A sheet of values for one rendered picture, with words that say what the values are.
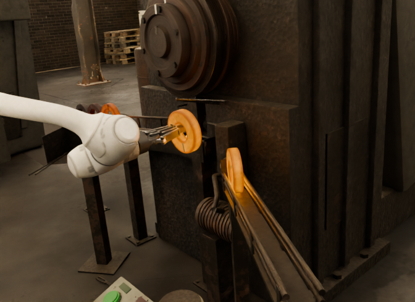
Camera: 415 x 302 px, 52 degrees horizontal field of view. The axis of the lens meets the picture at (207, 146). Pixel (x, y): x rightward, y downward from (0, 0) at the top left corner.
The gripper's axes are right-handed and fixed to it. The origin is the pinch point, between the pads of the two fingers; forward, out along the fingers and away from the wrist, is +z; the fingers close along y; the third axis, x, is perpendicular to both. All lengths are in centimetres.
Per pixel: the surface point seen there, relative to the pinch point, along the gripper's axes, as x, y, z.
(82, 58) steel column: -51, -676, 268
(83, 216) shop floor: -85, -134, 6
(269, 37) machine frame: 24.7, 9.4, 36.4
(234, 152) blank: -6.6, 20.1, 4.5
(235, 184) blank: -15.5, 23.7, 0.1
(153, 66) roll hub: 17.0, -31.6, 12.0
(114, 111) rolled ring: -12, -91, 21
